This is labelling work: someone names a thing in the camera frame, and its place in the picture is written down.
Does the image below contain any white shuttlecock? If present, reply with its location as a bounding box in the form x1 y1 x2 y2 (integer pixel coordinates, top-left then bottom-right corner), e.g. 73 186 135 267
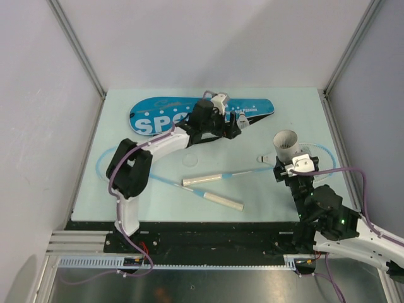
237 112 250 129
257 153 276 166

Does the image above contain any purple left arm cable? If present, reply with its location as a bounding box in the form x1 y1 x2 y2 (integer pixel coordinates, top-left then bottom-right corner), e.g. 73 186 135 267
59 90 218 285

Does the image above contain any aluminium frame post right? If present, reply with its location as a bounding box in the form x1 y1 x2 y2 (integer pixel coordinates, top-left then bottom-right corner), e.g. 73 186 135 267
323 0 385 97

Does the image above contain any aluminium frame post left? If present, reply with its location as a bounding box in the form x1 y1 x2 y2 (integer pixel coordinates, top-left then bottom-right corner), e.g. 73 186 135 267
46 0 106 100

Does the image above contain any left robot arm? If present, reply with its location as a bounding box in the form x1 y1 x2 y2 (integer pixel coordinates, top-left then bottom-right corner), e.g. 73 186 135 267
106 93 241 253

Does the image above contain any white shuttlecock on bag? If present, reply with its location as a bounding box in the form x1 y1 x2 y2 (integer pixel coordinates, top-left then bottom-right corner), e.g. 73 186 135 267
237 112 250 129

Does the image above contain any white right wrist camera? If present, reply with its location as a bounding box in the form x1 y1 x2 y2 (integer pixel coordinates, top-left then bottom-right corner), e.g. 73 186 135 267
285 153 315 175

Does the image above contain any clear plastic tube lid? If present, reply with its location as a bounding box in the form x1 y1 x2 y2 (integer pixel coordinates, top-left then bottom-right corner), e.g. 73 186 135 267
182 153 198 167

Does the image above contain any aluminium frame post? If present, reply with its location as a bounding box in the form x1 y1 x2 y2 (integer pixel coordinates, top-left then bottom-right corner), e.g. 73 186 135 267
46 0 106 100
323 0 385 97

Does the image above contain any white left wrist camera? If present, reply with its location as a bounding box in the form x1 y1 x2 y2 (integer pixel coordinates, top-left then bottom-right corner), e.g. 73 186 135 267
210 93 230 116

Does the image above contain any blue racket left side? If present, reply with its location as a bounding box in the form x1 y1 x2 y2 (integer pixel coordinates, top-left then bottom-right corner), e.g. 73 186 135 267
95 146 244 212

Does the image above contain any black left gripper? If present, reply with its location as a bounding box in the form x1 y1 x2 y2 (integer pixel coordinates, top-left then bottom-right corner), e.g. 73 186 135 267
200 107 240 139

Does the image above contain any white cardboard shuttlecock tube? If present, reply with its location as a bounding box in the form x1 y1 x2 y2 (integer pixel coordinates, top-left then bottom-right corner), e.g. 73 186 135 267
273 129 301 163

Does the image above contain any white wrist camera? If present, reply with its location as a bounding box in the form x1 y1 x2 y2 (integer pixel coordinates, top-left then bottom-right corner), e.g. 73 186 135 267
210 93 230 116
285 153 315 175

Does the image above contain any white slotted cable duct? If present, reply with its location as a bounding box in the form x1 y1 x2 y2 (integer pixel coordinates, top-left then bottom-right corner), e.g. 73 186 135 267
58 254 315 270

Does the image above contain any blue sport racket bag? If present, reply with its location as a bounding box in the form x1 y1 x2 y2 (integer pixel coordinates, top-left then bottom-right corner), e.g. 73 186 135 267
129 97 275 136

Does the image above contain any blue racket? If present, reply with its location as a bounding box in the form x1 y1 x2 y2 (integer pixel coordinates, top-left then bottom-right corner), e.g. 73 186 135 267
182 142 337 186
95 146 244 212

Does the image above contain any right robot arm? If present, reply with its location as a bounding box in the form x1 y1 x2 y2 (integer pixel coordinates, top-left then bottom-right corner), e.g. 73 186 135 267
273 153 403 283

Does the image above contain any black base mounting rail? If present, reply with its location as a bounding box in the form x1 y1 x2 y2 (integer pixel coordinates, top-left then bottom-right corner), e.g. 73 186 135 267
66 221 315 264

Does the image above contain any blue racket right side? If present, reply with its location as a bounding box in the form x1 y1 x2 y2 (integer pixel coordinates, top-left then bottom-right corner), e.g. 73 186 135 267
182 142 337 186

